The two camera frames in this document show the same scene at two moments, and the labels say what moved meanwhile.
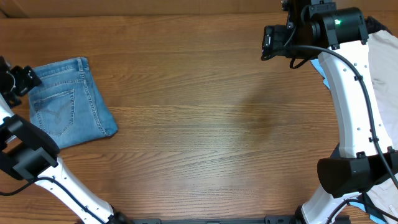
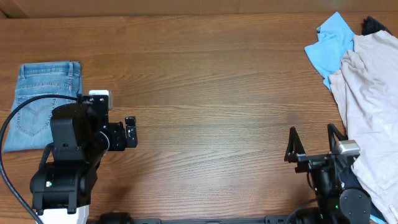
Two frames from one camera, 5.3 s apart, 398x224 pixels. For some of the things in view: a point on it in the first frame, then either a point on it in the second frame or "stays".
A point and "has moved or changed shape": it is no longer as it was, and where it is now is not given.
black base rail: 267,219 stays
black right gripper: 273,43 → 296,154
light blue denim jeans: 68,106 has moved or changed shape
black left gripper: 27,79 → 119,142
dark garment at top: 373,25 stays
